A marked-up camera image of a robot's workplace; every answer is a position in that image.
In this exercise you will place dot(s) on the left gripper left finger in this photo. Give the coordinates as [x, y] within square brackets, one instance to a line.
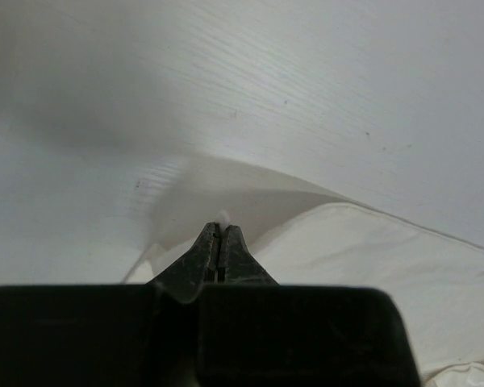
[183, 279]

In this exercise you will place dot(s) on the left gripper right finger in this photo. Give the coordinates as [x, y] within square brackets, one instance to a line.
[236, 265]

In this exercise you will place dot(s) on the white t shirt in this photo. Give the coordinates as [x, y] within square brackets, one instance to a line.
[306, 235]

